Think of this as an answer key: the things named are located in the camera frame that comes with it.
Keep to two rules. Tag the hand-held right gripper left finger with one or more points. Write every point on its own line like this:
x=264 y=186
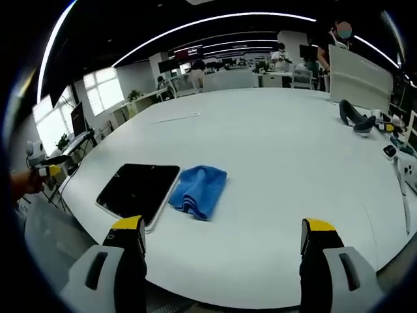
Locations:
x=127 y=261

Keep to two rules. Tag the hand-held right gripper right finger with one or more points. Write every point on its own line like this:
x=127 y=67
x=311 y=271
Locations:
x=329 y=261

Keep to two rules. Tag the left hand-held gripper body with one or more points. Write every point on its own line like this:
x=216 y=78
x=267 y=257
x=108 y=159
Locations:
x=35 y=155

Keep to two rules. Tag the black tablet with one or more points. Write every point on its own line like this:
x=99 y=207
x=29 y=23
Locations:
x=137 y=190

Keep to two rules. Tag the blue cleaning cloth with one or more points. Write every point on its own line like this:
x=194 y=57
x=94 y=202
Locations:
x=197 y=190

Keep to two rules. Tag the person's left hand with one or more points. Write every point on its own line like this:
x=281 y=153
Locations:
x=27 y=184

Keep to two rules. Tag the potted green plant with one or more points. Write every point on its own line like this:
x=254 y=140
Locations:
x=134 y=96
x=62 y=143

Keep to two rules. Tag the black monitor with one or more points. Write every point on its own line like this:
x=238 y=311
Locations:
x=78 y=119

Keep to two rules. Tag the white game controller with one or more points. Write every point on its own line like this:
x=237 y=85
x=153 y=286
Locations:
x=408 y=172

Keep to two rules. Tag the small white device black screen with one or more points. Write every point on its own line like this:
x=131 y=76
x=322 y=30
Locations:
x=388 y=151

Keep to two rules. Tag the white strip on table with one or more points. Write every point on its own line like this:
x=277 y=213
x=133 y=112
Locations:
x=176 y=118

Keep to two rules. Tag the dark grey curved object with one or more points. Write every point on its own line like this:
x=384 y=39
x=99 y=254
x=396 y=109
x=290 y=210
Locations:
x=356 y=119

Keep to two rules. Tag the yellow and white small object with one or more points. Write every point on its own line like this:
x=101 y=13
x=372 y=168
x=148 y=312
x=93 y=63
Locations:
x=386 y=126

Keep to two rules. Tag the white office chair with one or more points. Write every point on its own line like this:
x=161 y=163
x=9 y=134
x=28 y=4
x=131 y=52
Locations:
x=303 y=78

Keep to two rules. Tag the white partition panel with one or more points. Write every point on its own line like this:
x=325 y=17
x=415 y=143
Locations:
x=358 y=78

